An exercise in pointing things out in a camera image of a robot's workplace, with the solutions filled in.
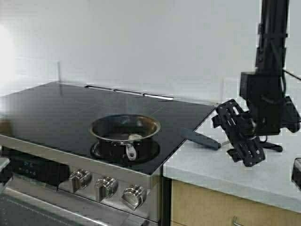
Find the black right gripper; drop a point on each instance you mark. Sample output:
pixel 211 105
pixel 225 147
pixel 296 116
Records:
pixel 269 110

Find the black spatula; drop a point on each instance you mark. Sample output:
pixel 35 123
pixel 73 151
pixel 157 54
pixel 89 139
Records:
pixel 203 140

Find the raw shrimp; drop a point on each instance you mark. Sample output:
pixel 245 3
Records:
pixel 134 137

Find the black frying pan steel rim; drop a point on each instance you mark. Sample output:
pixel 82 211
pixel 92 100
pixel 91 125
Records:
pixel 115 129

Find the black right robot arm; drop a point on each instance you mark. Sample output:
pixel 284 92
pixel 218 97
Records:
pixel 271 50

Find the black appliance at right edge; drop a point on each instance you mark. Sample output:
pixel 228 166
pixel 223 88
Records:
pixel 296 172

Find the wooden base cabinet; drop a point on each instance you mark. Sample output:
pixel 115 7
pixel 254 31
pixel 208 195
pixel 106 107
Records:
pixel 197 206

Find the right steel stove knob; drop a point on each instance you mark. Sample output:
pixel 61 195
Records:
pixel 134 196

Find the steel stove knob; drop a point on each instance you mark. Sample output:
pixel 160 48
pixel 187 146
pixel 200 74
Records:
pixel 79 179
pixel 134 196
pixel 105 188

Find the middle steel stove knob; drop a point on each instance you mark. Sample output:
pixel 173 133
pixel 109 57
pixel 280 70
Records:
pixel 105 188

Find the left steel stove knob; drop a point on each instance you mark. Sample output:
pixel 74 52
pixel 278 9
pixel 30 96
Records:
pixel 79 179

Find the stainless steel stove range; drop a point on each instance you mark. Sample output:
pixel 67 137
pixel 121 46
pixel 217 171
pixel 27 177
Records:
pixel 44 137

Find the steel cabinet drawer handle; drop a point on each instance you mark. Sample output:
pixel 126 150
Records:
pixel 236 221

